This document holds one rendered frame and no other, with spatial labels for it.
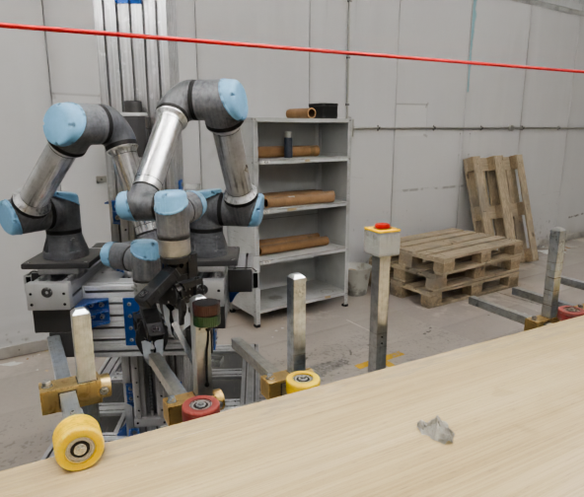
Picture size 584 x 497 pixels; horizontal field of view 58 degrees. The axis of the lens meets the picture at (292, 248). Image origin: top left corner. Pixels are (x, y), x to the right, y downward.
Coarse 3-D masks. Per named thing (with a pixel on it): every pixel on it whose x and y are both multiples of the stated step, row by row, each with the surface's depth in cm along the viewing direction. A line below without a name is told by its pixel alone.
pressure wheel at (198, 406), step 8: (192, 400) 113; (200, 400) 112; (208, 400) 113; (216, 400) 112; (184, 408) 109; (192, 408) 110; (200, 408) 110; (208, 408) 109; (216, 408) 110; (184, 416) 109; (192, 416) 108; (200, 416) 108
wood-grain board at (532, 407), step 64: (576, 320) 161; (384, 384) 121; (448, 384) 121; (512, 384) 121; (576, 384) 121; (128, 448) 97; (192, 448) 97; (256, 448) 97; (320, 448) 97; (384, 448) 97; (448, 448) 97; (512, 448) 97; (576, 448) 97
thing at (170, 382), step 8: (152, 360) 143; (160, 360) 143; (152, 368) 144; (160, 368) 138; (168, 368) 138; (160, 376) 136; (168, 376) 134; (168, 384) 130; (176, 384) 130; (168, 392) 130; (176, 392) 125; (184, 392) 125
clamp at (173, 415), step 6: (216, 390) 124; (180, 396) 121; (186, 396) 121; (192, 396) 121; (216, 396) 122; (222, 396) 123; (180, 402) 119; (222, 402) 123; (168, 408) 117; (174, 408) 117; (180, 408) 118; (222, 408) 124; (168, 414) 117; (174, 414) 118; (180, 414) 118; (168, 420) 118; (174, 420) 118; (180, 420) 119
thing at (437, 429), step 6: (420, 420) 104; (432, 420) 105; (438, 420) 103; (420, 426) 103; (426, 426) 102; (432, 426) 102; (438, 426) 101; (444, 426) 102; (420, 432) 101; (426, 432) 101; (432, 432) 100; (438, 432) 100; (444, 432) 101; (450, 432) 100; (432, 438) 99; (438, 438) 99; (444, 438) 99; (450, 438) 98; (444, 444) 98
